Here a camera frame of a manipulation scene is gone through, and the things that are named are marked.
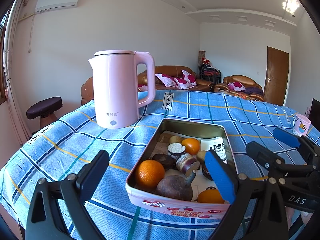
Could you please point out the purple blanket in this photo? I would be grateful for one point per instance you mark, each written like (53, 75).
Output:
(255, 90)

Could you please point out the pink curtain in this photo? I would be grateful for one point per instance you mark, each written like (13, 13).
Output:
(15, 110)

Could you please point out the black television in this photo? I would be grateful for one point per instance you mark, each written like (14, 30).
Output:
(315, 110)

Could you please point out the white air conditioner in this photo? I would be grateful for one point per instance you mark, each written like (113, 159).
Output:
(57, 2)

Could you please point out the pink cartoon tub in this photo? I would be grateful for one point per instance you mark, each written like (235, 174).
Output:
(301, 126)

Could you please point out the brown leather sofa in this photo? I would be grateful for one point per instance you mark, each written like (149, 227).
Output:
(170, 70)

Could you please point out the pink electric kettle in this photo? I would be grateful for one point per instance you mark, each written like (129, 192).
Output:
(115, 92)

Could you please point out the person's right hand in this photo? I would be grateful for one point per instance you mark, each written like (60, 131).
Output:
(305, 220)

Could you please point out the pink tin box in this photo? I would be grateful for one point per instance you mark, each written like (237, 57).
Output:
(155, 205)

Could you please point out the dark brown round fruit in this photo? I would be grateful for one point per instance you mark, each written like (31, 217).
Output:
(161, 160)

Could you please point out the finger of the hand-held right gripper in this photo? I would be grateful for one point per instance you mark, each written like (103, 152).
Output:
(286, 137)
(262, 155)

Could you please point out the stacked black chairs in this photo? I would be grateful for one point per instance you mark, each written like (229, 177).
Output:
(210, 73)

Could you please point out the small tangerine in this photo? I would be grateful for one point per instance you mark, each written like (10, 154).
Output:
(191, 146)

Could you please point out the brown wooden door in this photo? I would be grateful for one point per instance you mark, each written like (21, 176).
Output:
(276, 77)

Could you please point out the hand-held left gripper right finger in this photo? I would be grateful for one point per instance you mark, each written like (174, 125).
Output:
(220, 175)

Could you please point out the brown leather armchair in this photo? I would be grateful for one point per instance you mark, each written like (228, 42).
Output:
(240, 80)
(87, 92)

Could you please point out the purple round fruit with stem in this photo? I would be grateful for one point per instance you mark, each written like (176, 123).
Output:
(175, 187)

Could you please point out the large orange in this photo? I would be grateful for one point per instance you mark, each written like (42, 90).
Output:
(148, 174)

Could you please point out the air conditioner pipe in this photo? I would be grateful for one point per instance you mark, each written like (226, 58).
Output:
(30, 35)

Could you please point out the coffee table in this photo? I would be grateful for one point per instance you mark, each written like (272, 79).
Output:
(243, 95)

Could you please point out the printed paper leaflet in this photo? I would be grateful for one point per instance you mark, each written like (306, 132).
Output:
(212, 143)

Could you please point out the tall woven vase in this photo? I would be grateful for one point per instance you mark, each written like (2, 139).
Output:
(202, 55)

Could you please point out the dark round stool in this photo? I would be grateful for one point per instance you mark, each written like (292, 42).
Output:
(45, 105)

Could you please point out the floral pillow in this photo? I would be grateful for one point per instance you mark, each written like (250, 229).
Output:
(141, 87)
(182, 83)
(165, 78)
(189, 76)
(237, 86)

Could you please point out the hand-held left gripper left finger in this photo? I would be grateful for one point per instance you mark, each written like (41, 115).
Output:
(92, 177)

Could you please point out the red plush toy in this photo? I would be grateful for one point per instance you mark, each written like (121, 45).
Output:
(206, 60)

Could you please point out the blue checked tablecloth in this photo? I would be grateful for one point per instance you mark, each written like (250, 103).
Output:
(75, 140)

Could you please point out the pink object beside television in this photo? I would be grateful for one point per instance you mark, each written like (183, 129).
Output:
(308, 112)

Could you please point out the medium orange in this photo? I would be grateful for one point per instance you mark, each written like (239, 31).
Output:
(210, 197)

